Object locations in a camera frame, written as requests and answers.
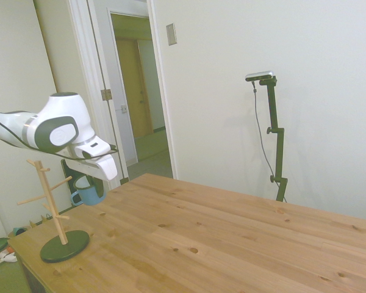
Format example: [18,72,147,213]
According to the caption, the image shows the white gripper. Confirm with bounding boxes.
[66,153,120,200]

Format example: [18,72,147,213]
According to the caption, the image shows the blue enamel mug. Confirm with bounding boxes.
[70,175,106,206]

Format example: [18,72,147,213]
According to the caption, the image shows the wooden mug tree stand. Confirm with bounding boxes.
[17,159,91,264]

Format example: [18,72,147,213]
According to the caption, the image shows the brown wooden door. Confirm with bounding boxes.
[115,37,155,140]

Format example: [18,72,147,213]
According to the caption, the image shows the white open door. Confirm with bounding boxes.
[88,0,140,181]

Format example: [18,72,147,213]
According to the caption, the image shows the white plastic scoop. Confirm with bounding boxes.
[0,249,18,264]

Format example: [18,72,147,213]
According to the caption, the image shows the beige wall switch plate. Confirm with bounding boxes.
[165,23,178,47]

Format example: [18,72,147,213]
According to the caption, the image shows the dark jointed camera stand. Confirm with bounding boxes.
[258,76,289,203]

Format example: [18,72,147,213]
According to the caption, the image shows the silver bar camera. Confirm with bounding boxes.
[245,70,276,83]

